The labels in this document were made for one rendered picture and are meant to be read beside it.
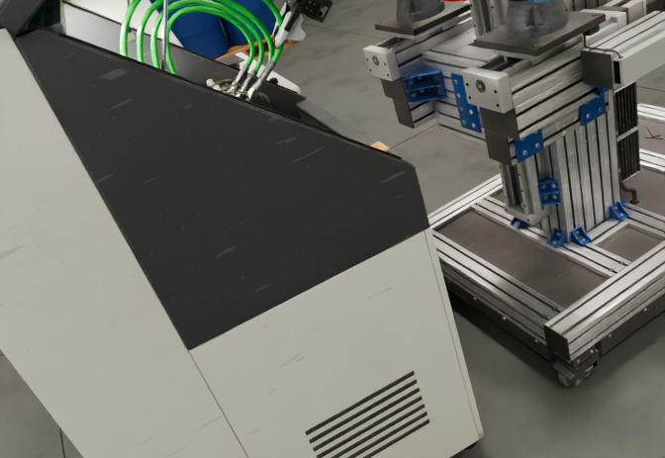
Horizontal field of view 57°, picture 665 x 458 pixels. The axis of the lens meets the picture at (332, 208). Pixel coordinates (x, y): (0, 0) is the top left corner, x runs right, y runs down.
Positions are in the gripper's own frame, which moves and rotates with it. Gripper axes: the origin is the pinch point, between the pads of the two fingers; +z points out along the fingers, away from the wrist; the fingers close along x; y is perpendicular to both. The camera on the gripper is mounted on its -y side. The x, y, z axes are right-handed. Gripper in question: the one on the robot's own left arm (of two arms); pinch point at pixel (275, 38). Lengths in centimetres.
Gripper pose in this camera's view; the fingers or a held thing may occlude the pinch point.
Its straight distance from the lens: 149.5
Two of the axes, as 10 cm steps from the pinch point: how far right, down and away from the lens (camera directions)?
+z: -4.8, 7.5, 4.6
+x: -2.5, -6.2, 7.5
